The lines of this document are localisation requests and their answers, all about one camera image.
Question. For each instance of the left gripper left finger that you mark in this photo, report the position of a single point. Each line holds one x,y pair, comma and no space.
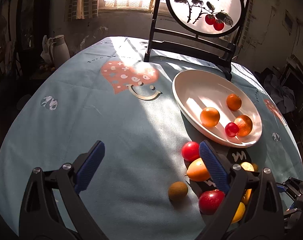
39,214

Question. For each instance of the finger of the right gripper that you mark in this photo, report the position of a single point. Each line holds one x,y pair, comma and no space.
292,187
291,217

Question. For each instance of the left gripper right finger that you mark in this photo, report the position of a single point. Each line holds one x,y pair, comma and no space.
263,218

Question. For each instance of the small green-brown kiwi fruit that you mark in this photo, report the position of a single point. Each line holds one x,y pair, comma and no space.
177,191

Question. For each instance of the large textured orange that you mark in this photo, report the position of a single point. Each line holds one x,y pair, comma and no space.
244,124

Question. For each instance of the small red tomato front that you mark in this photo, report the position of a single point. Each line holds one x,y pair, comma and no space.
231,129

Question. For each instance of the large yellow-orange fruit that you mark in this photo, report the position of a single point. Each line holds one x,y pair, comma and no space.
239,213

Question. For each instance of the yellow orange centre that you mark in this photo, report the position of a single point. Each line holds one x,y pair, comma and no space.
246,197

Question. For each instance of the small yellow-orange fruit back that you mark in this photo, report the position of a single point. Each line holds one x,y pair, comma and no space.
255,166

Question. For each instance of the large red apple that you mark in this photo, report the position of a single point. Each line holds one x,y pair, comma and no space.
210,201

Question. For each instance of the pale yellow round fruit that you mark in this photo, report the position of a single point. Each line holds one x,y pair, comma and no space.
247,166

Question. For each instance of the orange fruit behind kiwi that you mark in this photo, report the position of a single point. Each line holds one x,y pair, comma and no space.
196,170

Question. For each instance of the red tomato far left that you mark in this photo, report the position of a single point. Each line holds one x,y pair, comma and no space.
190,151

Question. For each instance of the grey cloth pile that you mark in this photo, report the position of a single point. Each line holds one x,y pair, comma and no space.
282,96

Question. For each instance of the teal printed tablecloth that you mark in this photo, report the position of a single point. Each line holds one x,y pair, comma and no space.
143,132

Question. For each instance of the black metal rack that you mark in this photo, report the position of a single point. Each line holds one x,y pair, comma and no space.
292,78

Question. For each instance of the white oval plate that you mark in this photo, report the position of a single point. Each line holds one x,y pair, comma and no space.
194,90

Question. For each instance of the white jug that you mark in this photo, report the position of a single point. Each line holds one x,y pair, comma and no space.
55,50

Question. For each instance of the black framed painted screen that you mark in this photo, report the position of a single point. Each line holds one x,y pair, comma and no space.
213,23

